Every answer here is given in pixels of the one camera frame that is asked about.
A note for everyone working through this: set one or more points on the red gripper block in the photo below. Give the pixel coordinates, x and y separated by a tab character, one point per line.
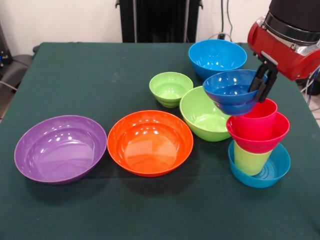
282	52

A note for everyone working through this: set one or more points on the small dark blue bowl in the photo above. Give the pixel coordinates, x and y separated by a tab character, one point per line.
230	100

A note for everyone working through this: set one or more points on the pink cup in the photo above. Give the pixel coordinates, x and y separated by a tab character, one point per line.
260	125

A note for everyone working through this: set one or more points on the pink bowl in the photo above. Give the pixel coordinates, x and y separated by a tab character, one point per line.
257	145

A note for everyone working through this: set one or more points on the large green bowl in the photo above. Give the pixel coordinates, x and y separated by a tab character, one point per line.
200	120

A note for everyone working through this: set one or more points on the green cup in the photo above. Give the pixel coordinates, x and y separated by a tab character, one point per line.
250	162

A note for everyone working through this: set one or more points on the light blue ribbed bowl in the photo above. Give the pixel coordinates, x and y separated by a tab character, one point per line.
277	172

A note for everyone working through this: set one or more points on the large blue bowl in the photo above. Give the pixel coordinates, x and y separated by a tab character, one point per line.
217	60

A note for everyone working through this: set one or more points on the small green bowl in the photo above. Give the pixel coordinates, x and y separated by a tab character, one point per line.
170	88

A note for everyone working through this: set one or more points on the orange bowl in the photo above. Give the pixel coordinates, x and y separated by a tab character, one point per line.
150	150

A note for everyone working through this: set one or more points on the dark green tablecloth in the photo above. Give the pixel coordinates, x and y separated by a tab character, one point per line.
160	212

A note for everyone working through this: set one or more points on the purple bowl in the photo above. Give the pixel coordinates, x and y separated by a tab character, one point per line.
60	155

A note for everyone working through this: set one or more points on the black equipment case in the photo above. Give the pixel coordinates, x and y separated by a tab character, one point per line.
5	57

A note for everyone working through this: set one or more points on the black pedestal leg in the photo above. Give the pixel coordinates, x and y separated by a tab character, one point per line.
306	85
20	67

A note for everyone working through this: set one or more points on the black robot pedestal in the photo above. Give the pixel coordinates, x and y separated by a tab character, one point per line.
160	22

